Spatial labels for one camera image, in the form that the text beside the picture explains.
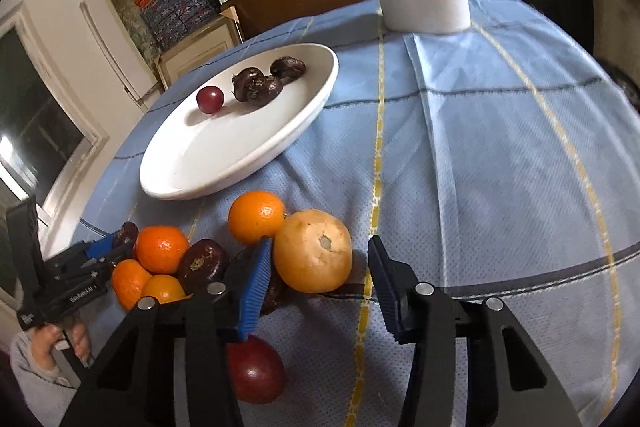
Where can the large orange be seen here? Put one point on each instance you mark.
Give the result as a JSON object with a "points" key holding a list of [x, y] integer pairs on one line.
{"points": [[312, 252]]}

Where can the white oval plate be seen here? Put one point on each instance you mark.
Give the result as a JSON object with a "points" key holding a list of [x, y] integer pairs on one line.
{"points": [[215, 157]]}

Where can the person's left hand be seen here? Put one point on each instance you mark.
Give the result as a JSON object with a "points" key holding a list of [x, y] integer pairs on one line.
{"points": [[80, 343]]}

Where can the framed picture in cardboard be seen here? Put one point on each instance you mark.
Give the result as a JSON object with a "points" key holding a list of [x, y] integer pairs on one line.
{"points": [[195, 57]]}

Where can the large red plum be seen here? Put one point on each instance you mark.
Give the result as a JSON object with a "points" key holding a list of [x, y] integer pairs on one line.
{"points": [[257, 372]]}

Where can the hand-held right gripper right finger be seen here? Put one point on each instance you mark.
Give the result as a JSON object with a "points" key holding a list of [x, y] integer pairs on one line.
{"points": [[384, 294]]}

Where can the blue checked tablecloth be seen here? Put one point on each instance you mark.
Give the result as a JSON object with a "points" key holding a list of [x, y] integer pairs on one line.
{"points": [[475, 157]]}

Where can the stack of blue patterned boxes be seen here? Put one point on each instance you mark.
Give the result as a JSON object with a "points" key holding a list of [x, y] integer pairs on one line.
{"points": [[180, 17]]}

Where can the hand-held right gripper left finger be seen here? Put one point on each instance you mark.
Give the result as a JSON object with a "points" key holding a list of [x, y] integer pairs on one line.
{"points": [[254, 289]]}

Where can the white leaning board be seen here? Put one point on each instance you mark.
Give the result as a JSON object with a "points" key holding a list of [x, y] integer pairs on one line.
{"points": [[107, 47]]}

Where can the green marbled panel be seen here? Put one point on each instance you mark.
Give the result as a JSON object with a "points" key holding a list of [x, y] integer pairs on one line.
{"points": [[125, 17]]}

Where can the small tangerine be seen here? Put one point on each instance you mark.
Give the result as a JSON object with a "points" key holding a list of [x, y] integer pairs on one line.
{"points": [[162, 289], [128, 283]]}

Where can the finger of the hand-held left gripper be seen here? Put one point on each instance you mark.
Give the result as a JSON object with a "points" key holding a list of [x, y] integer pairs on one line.
{"points": [[100, 245], [112, 259]]}

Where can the small red plum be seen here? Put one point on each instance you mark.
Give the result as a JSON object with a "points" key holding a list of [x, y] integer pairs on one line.
{"points": [[210, 99]]}

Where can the white framed window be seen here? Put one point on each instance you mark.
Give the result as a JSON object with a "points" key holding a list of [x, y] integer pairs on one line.
{"points": [[30, 107]]}

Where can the person's left forearm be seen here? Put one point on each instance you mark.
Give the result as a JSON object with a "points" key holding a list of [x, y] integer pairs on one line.
{"points": [[35, 377]]}

